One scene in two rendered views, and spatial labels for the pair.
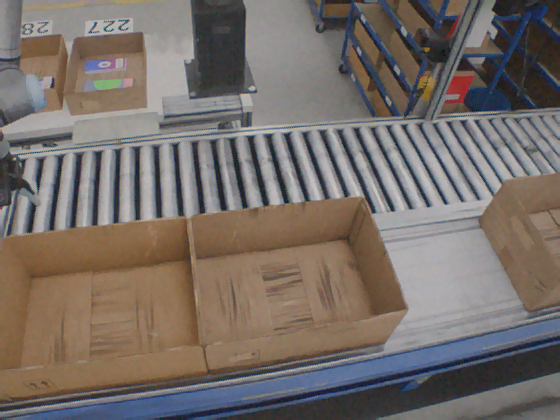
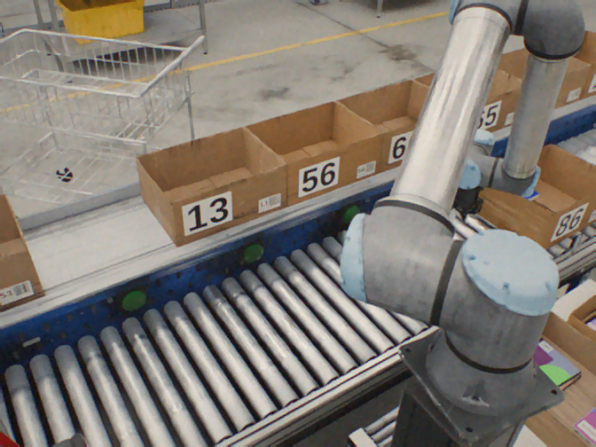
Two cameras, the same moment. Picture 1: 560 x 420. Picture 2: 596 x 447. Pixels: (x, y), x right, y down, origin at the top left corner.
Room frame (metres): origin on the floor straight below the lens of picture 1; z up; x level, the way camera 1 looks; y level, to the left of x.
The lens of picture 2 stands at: (1.99, -0.24, 1.99)
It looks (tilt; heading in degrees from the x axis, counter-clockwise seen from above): 38 degrees down; 163
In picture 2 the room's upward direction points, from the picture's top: 1 degrees clockwise
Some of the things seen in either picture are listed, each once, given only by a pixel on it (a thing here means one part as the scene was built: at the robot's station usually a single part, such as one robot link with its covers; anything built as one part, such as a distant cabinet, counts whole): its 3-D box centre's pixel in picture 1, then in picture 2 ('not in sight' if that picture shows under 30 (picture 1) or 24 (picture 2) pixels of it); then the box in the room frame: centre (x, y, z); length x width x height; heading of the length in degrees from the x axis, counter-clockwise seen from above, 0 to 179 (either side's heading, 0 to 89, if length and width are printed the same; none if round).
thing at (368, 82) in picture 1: (379, 67); not in sight; (2.57, -0.59, 0.19); 0.40 x 0.30 x 0.10; 14
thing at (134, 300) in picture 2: not in sight; (134, 301); (0.79, -0.34, 0.81); 0.07 x 0.01 x 0.07; 106
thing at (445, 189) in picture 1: (437, 174); (62, 428); (1.09, -0.55, 0.72); 0.52 x 0.05 x 0.05; 16
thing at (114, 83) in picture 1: (107, 91); (536, 369); (1.29, 0.67, 0.78); 0.19 x 0.14 x 0.02; 103
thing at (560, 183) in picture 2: not in sight; (545, 195); (0.67, 1.12, 0.83); 0.39 x 0.29 x 0.17; 107
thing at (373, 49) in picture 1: (387, 40); not in sight; (2.57, -0.59, 0.39); 0.40 x 0.30 x 0.10; 17
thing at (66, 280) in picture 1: (103, 306); (312, 150); (0.36, 0.33, 0.96); 0.39 x 0.29 x 0.17; 106
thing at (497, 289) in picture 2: not in sight; (496, 294); (1.47, 0.27, 1.34); 0.17 x 0.15 x 0.18; 48
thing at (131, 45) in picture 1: (108, 70); (571, 391); (1.39, 0.69, 0.80); 0.38 x 0.28 x 0.10; 17
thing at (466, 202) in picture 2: (2, 167); (466, 196); (0.73, 0.74, 0.94); 0.09 x 0.08 x 0.12; 16
